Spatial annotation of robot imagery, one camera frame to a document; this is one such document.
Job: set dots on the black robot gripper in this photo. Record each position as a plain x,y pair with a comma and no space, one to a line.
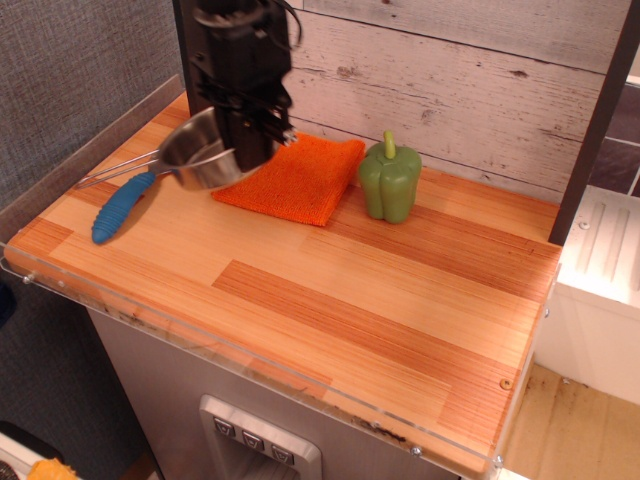
248,66

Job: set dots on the silver steel pot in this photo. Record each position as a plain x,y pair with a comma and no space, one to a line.
194,153

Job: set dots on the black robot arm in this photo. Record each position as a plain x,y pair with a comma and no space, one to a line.
231,13

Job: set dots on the orange cloth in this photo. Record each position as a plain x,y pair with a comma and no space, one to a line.
303,182

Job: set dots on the green toy bell pepper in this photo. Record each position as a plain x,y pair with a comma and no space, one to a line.
389,176

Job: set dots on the clear acrylic table guard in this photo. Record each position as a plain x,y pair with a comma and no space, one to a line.
418,341

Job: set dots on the silver dispenser panel with buttons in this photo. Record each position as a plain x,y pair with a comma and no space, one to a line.
244,446

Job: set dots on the yellow orange object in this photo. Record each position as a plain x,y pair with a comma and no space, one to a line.
51,469

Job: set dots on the white ridged sink unit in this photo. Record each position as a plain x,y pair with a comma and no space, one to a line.
590,332

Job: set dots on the dark left post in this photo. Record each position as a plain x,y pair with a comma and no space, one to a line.
194,56

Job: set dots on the dark post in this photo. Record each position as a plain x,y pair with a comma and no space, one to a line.
605,107
194,56

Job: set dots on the blue handled spoon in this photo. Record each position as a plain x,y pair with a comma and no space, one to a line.
136,194

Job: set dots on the dark right post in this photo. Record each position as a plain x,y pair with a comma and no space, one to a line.
605,107

